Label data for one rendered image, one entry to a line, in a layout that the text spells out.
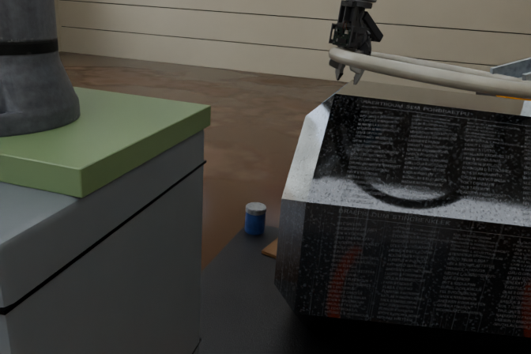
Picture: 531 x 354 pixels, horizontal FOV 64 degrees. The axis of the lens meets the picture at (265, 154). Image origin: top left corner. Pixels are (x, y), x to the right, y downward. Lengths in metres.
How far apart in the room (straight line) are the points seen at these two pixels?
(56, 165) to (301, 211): 0.75
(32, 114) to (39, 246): 0.18
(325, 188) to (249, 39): 6.81
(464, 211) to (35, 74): 0.91
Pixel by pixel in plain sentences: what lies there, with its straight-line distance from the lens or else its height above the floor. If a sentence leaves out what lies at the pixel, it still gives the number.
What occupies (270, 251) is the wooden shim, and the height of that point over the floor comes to 0.03.
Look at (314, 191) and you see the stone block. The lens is 1.08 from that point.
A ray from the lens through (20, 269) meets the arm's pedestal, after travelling 0.41.
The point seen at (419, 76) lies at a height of 0.94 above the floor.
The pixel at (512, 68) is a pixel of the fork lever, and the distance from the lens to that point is 1.31.
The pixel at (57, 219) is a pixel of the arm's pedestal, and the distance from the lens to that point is 0.43.
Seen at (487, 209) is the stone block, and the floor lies 0.64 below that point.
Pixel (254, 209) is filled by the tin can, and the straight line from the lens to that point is 2.03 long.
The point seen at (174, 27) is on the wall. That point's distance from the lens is 8.36.
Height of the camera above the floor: 1.03
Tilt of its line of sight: 18 degrees down
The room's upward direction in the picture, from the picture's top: 4 degrees clockwise
